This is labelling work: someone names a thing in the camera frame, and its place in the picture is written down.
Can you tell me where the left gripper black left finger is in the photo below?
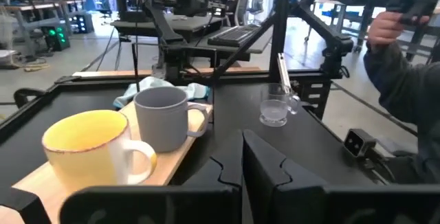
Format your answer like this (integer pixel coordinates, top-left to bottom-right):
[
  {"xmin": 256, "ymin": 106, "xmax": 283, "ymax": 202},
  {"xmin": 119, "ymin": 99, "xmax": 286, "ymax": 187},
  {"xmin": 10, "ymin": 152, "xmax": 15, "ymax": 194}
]
[{"xmin": 170, "ymin": 129, "xmax": 244, "ymax": 189}]

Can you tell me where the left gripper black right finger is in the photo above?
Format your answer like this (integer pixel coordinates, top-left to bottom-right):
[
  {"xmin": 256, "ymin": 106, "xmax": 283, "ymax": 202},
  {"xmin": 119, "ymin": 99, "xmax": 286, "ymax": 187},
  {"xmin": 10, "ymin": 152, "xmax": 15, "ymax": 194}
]
[{"xmin": 242, "ymin": 129, "xmax": 329, "ymax": 224}]

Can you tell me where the grey mug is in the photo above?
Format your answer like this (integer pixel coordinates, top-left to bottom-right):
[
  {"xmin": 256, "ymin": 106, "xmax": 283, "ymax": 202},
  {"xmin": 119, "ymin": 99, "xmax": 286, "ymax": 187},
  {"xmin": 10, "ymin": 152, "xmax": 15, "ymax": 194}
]
[{"xmin": 133, "ymin": 85, "xmax": 210, "ymax": 153}]

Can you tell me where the yellow mug with white handle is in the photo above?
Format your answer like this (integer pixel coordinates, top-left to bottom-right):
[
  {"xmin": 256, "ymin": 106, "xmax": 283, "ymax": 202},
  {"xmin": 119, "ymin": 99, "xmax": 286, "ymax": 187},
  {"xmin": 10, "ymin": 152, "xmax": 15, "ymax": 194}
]
[{"xmin": 41, "ymin": 109, "xmax": 158, "ymax": 192}]

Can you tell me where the small clear glass cup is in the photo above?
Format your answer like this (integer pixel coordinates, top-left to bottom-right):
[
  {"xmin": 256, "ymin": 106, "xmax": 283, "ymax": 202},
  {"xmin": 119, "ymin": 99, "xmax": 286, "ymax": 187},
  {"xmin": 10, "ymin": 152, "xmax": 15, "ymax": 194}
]
[{"xmin": 258, "ymin": 82, "xmax": 302, "ymax": 128}]

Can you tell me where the silver metal strip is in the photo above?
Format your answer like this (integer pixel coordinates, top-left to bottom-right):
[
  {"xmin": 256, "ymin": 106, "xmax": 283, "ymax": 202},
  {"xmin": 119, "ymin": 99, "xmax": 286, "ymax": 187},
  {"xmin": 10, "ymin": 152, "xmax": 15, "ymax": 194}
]
[{"xmin": 276, "ymin": 52, "xmax": 293, "ymax": 94}]

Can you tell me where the light blue cloth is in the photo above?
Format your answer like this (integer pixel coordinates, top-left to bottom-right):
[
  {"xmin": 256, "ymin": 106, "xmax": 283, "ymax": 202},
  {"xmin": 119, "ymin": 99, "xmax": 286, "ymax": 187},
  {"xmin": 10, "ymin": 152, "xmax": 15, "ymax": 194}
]
[{"xmin": 112, "ymin": 76, "xmax": 210, "ymax": 110}]

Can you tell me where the black keyboard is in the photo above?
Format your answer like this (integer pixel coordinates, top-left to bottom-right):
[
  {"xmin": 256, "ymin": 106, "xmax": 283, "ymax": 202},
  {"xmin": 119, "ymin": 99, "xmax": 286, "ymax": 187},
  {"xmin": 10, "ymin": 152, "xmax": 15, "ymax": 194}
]
[{"xmin": 207, "ymin": 24, "xmax": 262, "ymax": 48}]

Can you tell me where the thin black rod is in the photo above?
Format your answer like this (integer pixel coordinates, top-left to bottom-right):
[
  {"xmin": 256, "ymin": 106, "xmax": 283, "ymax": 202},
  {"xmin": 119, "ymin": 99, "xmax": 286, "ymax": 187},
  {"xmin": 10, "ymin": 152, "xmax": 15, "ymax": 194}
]
[{"xmin": 131, "ymin": 41, "xmax": 141, "ymax": 93}]

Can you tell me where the grey desk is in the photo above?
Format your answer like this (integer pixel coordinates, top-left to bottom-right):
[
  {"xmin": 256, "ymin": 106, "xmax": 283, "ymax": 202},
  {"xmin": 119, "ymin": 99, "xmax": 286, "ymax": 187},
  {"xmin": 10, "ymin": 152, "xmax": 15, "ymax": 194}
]
[{"xmin": 109, "ymin": 12, "xmax": 276, "ymax": 62}]

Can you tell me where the grey office chair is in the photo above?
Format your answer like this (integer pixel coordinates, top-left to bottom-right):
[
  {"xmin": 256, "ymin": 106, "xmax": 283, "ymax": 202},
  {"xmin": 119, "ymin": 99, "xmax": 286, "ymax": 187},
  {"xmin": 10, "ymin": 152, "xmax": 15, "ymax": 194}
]
[
  {"xmin": 247, "ymin": 0, "xmax": 265, "ymax": 15},
  {"xmin": 235, "ymin": 0, "xmax": 250, "ymax": 27}
]

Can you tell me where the person's hand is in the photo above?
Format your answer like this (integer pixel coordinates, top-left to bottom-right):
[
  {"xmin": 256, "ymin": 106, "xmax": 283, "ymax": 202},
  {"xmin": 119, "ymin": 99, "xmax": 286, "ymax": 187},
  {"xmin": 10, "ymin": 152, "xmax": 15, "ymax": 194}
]
[{"xmin": 366, "ymin": 10, "xmax": 430, "ymax": 48}]

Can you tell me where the computer tower with white lights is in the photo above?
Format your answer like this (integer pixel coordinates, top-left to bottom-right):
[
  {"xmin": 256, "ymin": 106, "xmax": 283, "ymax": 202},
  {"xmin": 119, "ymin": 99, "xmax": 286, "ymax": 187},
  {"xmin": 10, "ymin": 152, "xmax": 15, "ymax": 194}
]
[{"xmin": 68, "ymin": 10, "xmax": 94, "ymax": 34}]

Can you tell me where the computer tower with green lights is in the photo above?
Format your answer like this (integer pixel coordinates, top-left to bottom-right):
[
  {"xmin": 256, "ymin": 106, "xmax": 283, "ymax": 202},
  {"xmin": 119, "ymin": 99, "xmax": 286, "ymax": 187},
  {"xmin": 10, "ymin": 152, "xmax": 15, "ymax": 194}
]
[{"xmin": 41, "ymin": 24, "xmax": 72, "ymax": 52}]

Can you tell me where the wooden workbench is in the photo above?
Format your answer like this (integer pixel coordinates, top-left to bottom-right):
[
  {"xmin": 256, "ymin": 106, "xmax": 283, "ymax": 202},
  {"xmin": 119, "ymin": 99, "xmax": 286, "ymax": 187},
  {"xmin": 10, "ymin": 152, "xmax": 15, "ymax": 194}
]
[{"xmin": 0, "ymin": 0, "xmax": 87, "ymax": 56}]

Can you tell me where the black perforated bracket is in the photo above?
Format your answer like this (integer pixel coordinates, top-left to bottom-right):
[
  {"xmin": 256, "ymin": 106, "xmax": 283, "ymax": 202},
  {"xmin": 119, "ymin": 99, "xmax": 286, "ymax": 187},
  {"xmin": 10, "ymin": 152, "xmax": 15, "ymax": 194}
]
[{"xmin": 300, "ymin": 79, "xmax": 333, "ymax": 120}]

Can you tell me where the grey table-level camera box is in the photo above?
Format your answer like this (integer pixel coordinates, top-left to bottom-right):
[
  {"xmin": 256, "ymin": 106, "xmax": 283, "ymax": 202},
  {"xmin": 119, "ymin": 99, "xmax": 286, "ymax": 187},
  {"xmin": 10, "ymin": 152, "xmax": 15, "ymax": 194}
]
[{"xmin": 342, "ymin": 128, "xmax": 377, "ymax": 159}]

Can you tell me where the black diagonal frame brace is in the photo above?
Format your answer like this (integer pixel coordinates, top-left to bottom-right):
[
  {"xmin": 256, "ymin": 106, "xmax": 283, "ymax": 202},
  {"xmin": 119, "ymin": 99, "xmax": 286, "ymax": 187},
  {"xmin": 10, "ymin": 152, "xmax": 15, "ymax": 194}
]
[{"xmin": 211, "ymin": 13, "xmax": 276, "ymax": 80}]

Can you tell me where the black vertical frame post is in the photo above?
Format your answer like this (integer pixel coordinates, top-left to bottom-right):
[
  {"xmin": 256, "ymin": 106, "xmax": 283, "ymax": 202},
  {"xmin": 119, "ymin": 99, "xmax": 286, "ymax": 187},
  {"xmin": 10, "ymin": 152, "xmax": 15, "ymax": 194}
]
[{"xmin": 267, "ymin": 0, "xmax": 293, "ymax": 82}]

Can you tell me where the yellow cable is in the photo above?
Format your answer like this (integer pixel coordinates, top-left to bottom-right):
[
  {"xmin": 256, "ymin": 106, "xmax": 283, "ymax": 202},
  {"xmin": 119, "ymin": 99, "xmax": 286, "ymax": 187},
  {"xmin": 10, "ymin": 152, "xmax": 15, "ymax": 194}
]
[{"xmin": 20, "ymin": 62, "xmax": 51, "ymax": 73}]

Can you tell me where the black cable loop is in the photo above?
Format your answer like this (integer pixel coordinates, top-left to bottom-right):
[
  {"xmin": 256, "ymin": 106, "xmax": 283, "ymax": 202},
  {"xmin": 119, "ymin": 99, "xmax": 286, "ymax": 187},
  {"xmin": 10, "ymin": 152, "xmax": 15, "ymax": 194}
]
[{"xmin": 13, "ymin": 88, "xmax": 47, "ymax": 110}]

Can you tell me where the black leader gripper handle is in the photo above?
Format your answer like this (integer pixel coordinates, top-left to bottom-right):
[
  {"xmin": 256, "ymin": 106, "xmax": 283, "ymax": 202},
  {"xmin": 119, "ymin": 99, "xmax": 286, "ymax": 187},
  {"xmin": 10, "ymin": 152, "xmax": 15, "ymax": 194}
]
[{"xmin": 386, "ymin": 0, "xmax": 440, "ymax": 25}]

